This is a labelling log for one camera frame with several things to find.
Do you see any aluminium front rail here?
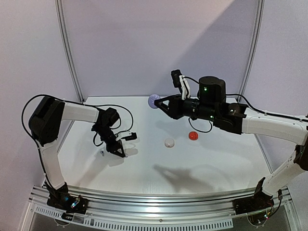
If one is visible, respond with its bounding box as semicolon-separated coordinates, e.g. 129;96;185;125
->
22;186;301;231

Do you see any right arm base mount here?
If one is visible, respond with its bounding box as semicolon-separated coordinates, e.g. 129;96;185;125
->
232;190;283;217

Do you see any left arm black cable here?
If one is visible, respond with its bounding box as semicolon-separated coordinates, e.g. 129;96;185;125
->
21;93;134;179

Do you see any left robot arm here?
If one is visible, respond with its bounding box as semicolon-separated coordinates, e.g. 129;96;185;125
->
25;94;126;209

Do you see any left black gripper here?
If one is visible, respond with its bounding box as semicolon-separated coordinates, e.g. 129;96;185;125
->
94;125;125;158

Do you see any purple earbud charging case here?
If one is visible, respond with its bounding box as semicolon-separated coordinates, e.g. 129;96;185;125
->
148;94;160;109

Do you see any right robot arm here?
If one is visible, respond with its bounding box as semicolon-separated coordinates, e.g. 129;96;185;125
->
154;75;308;210

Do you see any aluminium corner post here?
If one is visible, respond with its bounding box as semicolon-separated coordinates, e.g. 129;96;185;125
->
238;0;265;95
55;0;85;103

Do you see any right aluminium corner post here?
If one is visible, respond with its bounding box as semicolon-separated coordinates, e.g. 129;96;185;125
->
238;0;265;95

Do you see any left aluminium corner post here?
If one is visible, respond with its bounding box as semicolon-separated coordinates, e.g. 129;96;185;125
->
55;0;85;103

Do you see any red earbud charging case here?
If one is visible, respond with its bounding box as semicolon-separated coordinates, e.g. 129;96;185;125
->
189;131;199;141

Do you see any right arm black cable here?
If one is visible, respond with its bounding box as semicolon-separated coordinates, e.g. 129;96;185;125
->
182;76;308;133

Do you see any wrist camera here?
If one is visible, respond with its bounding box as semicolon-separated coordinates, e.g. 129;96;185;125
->
171;69;191;100
115;131;137;141

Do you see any pink-white earbud charging case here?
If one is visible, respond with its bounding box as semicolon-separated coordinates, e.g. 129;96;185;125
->
164;138;175;148

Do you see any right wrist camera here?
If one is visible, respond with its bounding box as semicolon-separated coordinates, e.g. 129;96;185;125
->
171;69;191;100

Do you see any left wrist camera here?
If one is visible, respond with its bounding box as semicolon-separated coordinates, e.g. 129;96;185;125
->
115;131;137;141

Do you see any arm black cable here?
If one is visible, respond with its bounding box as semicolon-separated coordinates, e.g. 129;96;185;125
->
182;76;308;133
21;93;134;179

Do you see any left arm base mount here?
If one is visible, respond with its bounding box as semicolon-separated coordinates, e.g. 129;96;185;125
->
47;192;89;214

